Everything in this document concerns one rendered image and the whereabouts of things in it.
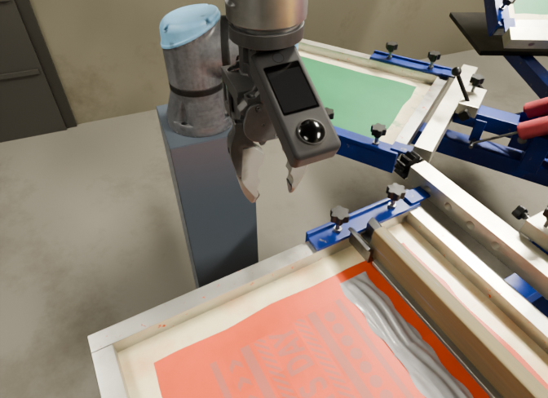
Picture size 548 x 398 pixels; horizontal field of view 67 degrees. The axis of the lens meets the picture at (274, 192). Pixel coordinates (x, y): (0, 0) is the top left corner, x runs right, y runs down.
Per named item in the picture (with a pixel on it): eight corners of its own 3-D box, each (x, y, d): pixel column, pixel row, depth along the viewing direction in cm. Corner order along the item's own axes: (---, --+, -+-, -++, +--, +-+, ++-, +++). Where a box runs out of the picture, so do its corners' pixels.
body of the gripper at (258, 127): (282, 101, 51) (284, -2, 43) (311, 139, 45) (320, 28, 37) (222, 112, 49) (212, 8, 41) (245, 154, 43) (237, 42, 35)
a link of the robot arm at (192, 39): (171, 64, 90) (159, -1, 81) (233, 63, 90) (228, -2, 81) (163, 92, 81) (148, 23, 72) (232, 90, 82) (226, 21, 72)
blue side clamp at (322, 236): (315, 266, 95) (317, 246, 90) (304, 251, 98) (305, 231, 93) (414, 220, 105) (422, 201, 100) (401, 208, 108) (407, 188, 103)
